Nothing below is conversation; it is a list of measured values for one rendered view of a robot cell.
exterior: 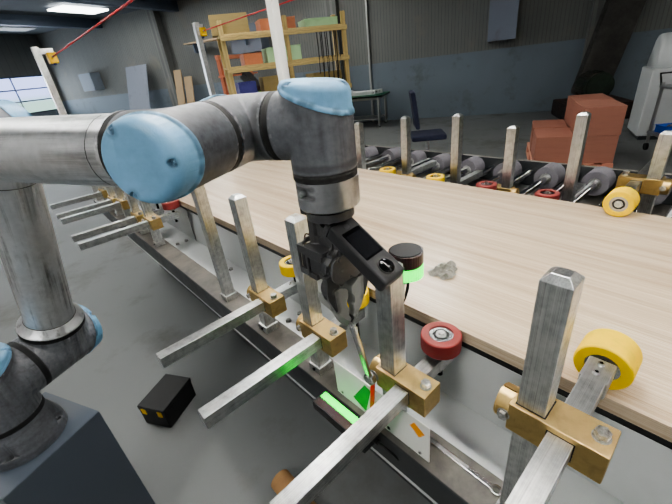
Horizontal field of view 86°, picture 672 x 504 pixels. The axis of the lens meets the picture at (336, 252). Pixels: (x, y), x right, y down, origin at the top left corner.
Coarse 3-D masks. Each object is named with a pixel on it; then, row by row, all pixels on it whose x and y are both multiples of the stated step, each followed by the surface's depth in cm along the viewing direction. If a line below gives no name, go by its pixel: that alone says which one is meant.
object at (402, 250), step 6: (396, 246) 64; (402, 246) 63; (408, 246) 63; (414, 246) 63; (390, 252) 62; (396, 252) 62; (402, 252) 61; (408, 252) 61; (414, 252) 61; (420, 252) 61; (408, 270) 61; (408, 288) 66
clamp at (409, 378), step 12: (372, 360) 73; (384, 372) 69; (408, 372) 68; (420, 372) 68; (384, 384) 71; (396, 384) 67; (408, 384) 66; (432, 384) 65; (408, 396) 66; (420, 396) 63; (432, 396) 65; (420, 408) 65; (432, 408) 66
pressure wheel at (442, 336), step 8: (424, 328) 74; (432, 328) 74; (440, 328) 73; (448, 328) 73; (456, 328) 72; (424, 336) 71; (432, 336) 72; (440, 336) 71; (448, 336) 71; (456, 336) 70; (424, 344) 71; (432, 344) 69; (440, 344) 69; (448, 344) 69; (456, 344) 69; (424, 352) 72; (432, 352) 70; (440, 352) 69; (448, 352) 69; (456, 352) 70
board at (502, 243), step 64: (256, 192) 173; (384, 192) 152; (448, 192) 144; (448, 256) 99; (512, 256) 96; (576, 256) 92; (640, 256) 89; (448, 320) 76; (512, 320) 74; (576, 320) 72; (640, 320) 70; (640, 384) 57
